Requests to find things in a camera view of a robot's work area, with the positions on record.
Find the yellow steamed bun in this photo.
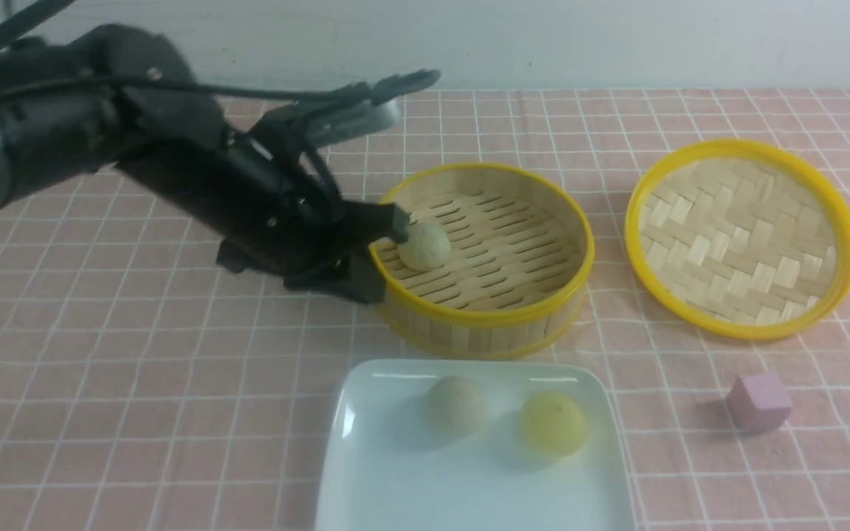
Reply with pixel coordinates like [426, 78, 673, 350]
[519, 391, 588, 459]

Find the black cable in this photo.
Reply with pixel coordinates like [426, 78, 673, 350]
[0, 0, 367, 119]

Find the pale green steamed bun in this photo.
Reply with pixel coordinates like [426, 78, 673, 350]
[398, 221, 452, 272]

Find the pink checkered tablecloth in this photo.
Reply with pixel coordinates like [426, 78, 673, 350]
[0, 88, 850, 530]

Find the white square plate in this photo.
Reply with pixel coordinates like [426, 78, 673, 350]
[314, 359, 638, 530]

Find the pink cube block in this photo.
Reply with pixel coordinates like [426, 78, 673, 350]
[725, 371, 792, 433]

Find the yellow-rimmed bamboo steamer basket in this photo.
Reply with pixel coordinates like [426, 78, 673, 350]
[370, 162, 595, 360]

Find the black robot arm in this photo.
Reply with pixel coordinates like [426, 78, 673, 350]
[0, 24, 410, 305]

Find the yellow-rimmed woven steamer lid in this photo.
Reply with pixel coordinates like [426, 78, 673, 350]
[624, 139, 850, 341]

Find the beige steamed bun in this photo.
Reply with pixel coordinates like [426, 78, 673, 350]
[425, 376, 487, 437]

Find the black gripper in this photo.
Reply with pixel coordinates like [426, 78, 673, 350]
[116, 118, 411, 305]

